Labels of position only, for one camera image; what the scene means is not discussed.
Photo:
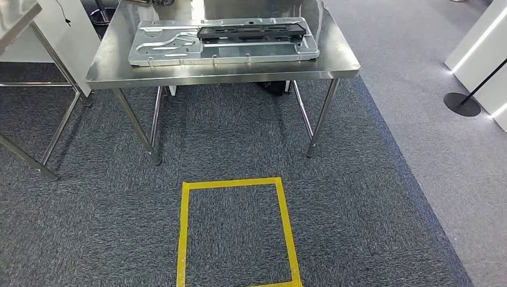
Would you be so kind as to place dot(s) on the white lit display counter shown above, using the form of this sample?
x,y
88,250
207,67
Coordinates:
x,y
483,67

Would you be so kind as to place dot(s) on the black stanchion with round base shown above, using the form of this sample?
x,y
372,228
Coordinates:
x,y
461,105

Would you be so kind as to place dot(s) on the stainless steel workbench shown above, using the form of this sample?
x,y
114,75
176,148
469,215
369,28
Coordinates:
x,y
221,73

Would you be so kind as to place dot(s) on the black object under workbench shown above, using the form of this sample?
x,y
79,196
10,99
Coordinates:
x,y
273,87

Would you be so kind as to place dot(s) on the stainless steel side table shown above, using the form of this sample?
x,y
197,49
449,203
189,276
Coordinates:
x,y
16,16

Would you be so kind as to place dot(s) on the white cabinet panel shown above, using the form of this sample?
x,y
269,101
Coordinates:
x,y
75,43

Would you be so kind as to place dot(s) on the yellow floor tape square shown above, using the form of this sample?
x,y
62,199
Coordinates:
x,y
182,237

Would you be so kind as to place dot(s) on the black round stand base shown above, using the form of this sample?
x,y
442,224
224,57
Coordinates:
x,y
102,16

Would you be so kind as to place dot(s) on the stamped sheet metal panel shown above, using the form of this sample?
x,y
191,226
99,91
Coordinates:
x,y
237,53

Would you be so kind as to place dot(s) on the black plastic plate frame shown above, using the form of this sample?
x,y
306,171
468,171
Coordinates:
x,y
253,31

